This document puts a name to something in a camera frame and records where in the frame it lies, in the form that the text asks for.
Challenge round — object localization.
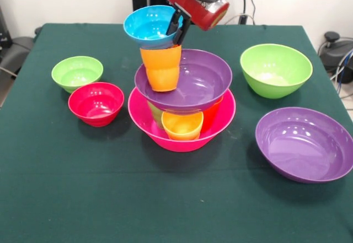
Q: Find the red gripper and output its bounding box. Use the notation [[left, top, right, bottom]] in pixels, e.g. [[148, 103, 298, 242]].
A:
[[159, 0, 231, 46]]

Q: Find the blue bowl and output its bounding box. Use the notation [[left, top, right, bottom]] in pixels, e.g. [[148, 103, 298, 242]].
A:
[[122, 5, 184, 48]]

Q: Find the orange cup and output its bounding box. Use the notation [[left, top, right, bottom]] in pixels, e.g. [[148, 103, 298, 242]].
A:
[[140, 44, 183, 93]]

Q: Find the purple bowl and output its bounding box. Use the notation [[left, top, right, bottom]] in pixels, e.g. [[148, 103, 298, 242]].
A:
[[255, 106, 353, 184], [134, 48, 233, 114]]

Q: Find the green cup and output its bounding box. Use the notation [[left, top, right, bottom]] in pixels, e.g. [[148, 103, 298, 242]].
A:
[[147, 101, 165, 129]]

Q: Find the red cup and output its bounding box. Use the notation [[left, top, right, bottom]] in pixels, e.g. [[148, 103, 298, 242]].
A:
[[200, 96, 223, 133]]

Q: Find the yellow cup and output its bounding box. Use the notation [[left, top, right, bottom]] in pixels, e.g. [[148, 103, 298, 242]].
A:
[[161, 110, 205, 141]]

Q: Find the large pink bowl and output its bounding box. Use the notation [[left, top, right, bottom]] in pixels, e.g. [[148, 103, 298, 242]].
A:
[[127, 87, 237, 153]]

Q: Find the large green bowl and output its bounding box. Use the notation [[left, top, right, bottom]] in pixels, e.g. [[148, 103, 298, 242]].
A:
[[239, 43, 314, 100]]

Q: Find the small green bowl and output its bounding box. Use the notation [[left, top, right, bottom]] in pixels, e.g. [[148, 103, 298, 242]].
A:
[[51, 56, 104, 94]]

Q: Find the small red bowl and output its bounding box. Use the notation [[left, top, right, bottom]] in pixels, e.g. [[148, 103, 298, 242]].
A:
[[68, 82, 125, 128]]

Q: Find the black floor stand base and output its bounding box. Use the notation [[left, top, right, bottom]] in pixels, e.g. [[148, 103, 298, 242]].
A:
[[317, 31, 353, 72], [0, 35, 36, 74]]

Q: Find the dark green tablecloth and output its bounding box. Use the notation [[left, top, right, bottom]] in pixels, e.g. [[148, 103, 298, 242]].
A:
[[0, 23, 353, 243]]

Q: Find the black hanging cable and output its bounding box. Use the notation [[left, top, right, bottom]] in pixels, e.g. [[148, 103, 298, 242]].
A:
[[224, 0, 257, 25]]

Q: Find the blue and white cable bundle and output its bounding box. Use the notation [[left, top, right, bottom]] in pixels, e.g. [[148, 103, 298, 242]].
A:
[[329, 48, 353, 85]]

